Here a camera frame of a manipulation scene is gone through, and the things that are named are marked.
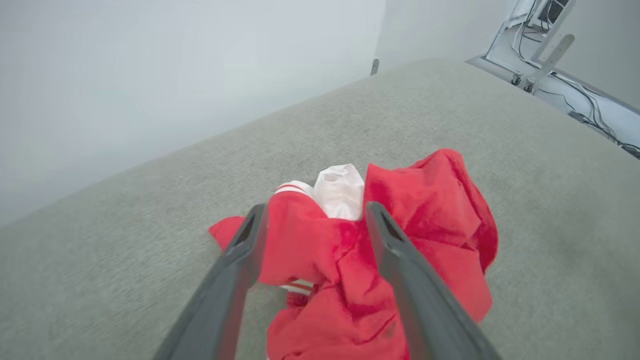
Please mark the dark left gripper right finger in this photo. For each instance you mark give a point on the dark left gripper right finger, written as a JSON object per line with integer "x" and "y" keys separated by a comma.
{"x": 415, "y": 290}

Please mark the grey fabric sofa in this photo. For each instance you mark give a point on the grey fabric sofa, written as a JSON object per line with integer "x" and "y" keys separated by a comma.
{"x": 150, "y": 250}

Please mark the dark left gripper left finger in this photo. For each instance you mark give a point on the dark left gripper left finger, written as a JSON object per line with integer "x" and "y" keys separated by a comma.
{"x": 235, "y": 280}

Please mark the white metal frame stand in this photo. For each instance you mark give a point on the white metal frame stand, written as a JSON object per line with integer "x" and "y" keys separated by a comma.
{"x": 555, "y": 55}

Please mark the black box device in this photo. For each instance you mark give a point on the black box device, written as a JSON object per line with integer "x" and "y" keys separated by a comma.
{"x": 552, "y": 10}

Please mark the red white-trimmed garment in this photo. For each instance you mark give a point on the red white-trimmed garment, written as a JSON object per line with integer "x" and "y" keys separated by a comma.
{"x": 440, "y": 215}

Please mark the grey rounded metal tab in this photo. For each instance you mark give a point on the grey rounded metal tab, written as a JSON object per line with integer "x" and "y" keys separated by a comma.
{"x": 374, "y": 66}

